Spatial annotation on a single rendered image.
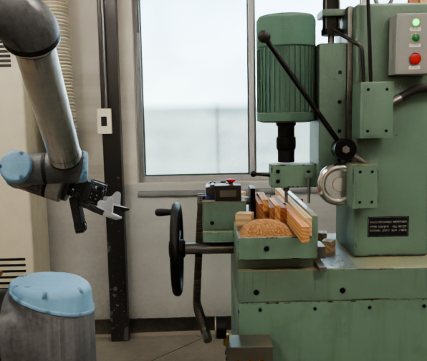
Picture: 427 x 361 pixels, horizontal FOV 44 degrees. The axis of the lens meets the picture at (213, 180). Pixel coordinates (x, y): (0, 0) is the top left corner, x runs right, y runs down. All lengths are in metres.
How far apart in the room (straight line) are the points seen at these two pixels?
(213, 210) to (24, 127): 1.34
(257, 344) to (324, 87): 0.74
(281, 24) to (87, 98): 1.59
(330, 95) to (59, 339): 1.00
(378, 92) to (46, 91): 0.84
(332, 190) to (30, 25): 0.90
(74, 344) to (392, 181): 0.99
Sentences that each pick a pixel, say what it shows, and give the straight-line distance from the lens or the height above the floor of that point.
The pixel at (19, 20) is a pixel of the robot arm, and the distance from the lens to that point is 1.09.
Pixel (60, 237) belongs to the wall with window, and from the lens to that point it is 3.03.
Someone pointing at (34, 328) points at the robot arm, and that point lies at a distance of 1.00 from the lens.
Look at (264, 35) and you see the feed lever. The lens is 1.47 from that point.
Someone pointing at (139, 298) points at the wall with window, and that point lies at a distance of 3.05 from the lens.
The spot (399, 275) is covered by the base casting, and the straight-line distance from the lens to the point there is 1.54.
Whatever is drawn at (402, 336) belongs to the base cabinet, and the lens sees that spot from 1.60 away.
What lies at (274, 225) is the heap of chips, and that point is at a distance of 1.41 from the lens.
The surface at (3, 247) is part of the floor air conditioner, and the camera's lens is 2.81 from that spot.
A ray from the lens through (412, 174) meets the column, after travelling 1.62.
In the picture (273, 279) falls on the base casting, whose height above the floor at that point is 0.77.
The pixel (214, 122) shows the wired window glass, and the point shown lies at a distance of 2.94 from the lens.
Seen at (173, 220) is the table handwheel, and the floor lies 0.92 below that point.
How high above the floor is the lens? 1.21
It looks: 7 degrees down
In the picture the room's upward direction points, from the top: 1 degrees counter-clockwise
